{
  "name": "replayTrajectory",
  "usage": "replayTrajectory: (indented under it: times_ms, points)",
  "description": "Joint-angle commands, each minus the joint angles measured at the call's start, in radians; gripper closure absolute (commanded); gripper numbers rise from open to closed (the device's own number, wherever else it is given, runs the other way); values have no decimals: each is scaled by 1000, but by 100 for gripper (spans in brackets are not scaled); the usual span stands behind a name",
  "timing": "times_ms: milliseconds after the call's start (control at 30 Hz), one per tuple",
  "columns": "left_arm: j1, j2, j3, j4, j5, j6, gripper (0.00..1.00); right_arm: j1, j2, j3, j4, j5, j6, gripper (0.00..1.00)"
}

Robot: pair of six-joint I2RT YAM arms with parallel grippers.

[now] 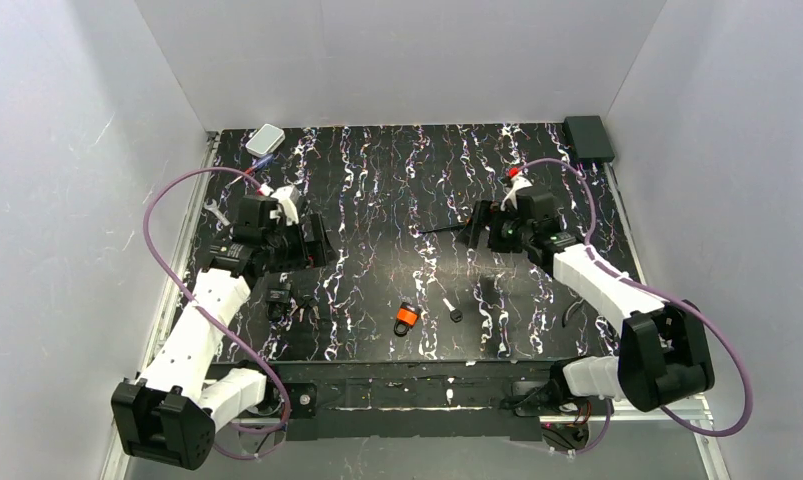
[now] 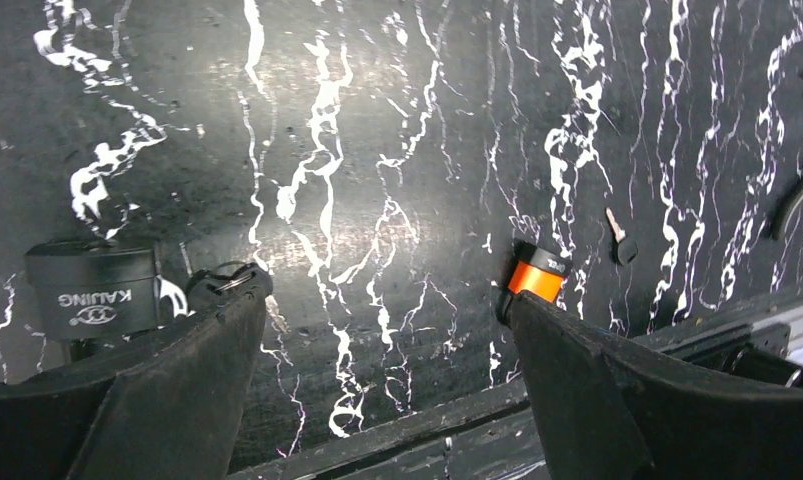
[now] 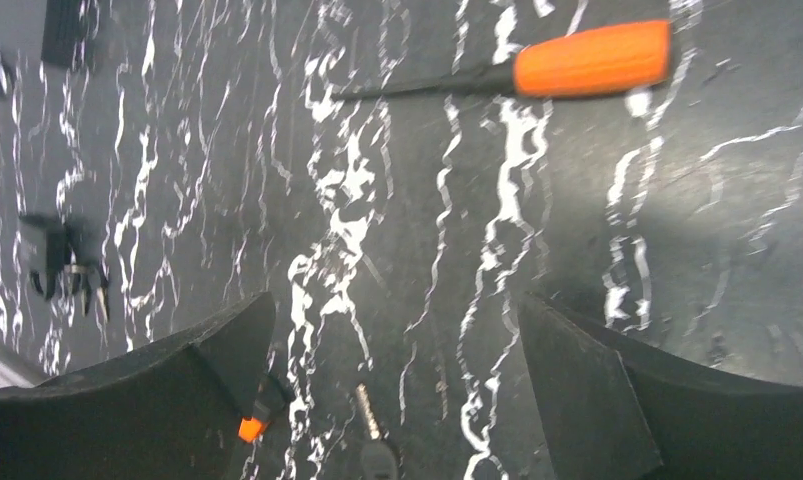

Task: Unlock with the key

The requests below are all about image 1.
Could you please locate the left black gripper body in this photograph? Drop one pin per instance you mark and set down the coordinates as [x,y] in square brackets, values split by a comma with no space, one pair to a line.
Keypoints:
[309,240]

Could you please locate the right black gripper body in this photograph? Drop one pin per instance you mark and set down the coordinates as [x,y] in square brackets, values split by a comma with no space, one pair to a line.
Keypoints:
[487,225]

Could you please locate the black head key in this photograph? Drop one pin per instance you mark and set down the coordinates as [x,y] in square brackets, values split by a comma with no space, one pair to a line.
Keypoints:
[455,314]

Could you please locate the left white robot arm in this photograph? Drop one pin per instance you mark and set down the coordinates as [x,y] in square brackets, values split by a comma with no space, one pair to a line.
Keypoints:
[168,414]

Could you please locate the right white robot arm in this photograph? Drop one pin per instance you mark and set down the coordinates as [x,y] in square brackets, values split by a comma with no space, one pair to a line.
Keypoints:
[663,354]

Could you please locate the black padlock with keys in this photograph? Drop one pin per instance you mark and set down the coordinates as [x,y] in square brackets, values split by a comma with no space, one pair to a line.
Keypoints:
[283,302]

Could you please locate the silver open-end wrench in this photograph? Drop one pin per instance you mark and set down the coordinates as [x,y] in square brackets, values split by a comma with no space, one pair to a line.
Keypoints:
[212,206]

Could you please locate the blue red small screwdriver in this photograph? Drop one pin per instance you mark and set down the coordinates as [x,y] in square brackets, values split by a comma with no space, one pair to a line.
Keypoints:
[259,164]

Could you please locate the orange padlock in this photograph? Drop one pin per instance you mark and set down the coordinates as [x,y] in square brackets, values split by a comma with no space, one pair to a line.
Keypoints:
[406,318]

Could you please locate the black box in corner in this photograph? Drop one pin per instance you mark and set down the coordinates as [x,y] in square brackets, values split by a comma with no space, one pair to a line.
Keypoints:
[588,139]

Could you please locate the white rectangular box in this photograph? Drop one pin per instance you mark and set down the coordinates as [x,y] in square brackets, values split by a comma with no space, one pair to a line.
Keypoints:
[265,140]

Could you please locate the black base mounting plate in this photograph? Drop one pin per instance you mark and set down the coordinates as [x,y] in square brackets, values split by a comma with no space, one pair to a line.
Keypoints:
[429,399]

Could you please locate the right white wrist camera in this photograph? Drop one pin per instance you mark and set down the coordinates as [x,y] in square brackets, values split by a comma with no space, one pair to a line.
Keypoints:
[517,182]

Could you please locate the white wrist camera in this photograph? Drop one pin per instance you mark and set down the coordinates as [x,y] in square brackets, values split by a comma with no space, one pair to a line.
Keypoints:
[288,201]
[517,182]

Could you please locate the orange handle screwdriver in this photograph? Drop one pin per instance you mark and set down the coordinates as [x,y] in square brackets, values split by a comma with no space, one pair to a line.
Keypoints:
[450,228]

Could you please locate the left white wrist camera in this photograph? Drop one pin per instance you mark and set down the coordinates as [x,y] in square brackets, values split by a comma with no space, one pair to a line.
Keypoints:
[288,201]

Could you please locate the aluminium frame rail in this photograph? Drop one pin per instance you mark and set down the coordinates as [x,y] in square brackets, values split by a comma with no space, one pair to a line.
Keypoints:
[116,463]

